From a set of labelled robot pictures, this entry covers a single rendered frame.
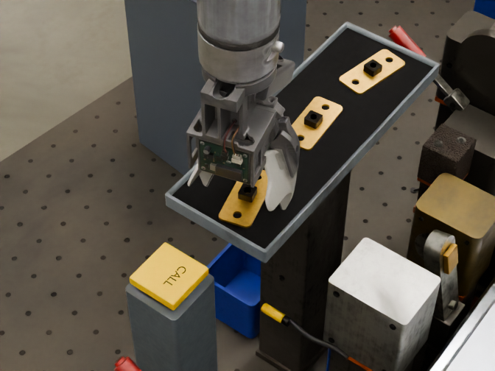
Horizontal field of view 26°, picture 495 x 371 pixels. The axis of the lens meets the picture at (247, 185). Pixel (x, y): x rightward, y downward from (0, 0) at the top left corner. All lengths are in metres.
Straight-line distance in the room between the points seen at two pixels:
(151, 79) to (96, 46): 1.43
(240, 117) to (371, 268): 0.27
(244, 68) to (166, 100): 0.77
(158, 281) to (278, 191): 0.16
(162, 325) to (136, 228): 0.64
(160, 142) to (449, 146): 0.64
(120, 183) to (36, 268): 0.22
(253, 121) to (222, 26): 0.14
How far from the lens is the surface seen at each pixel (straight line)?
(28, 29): 3.25
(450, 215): 1.29
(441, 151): 1.34
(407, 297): 1.18
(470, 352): 1.28
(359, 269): 1.19
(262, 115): 1.05
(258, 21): 0.94
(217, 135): 1.02
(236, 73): 0.98
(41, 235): 1.77
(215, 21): 0.94
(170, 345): 1.16
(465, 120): 1.41
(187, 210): 1.17
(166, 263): 1.13
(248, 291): 1.67
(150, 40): 1.67
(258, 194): 1.18
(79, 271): 1.72
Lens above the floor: 2.06
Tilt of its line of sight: 48 degrees down
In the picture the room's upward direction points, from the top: straight up
